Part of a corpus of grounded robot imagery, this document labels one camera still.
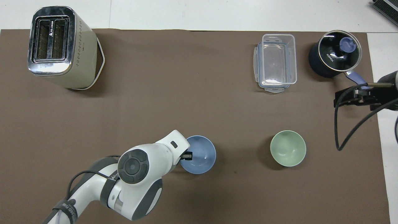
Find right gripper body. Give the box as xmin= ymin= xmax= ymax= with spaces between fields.
xmin=371 ymin=71 xmax=398 ymax=111

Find blue bowl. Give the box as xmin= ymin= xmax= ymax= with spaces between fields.
xmin=180 ymin=135 xmax=217 ymax=175

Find green bowl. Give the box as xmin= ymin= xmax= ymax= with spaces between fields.
xmin=270 ymin=130 xmax=307 ymax=167

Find glass pot lid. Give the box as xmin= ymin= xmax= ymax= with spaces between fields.
xmin=318 ymin=30 xmax=363 ymax=72

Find dark blue pot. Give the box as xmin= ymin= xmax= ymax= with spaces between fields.
xmin=308 ymin=30 xmax=371 ymax=91

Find clear container lid blue clips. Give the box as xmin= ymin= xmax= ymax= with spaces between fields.
xmin=253 ymin=42 xmax=295 ymax=93

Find clear plastic container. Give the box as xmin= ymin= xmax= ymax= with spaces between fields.
xmin=261 ymin=34 xmax=298 ymax=86

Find cream and chrome toaster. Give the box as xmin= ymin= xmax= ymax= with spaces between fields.
xmin=28 ymin=6 xmax=106 ymax=91

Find black cable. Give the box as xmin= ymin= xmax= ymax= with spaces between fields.
xmin=66 ymin=155 xmax=122 ymax=203
xmin=334 ymin=82 xmax=398 ymax=152

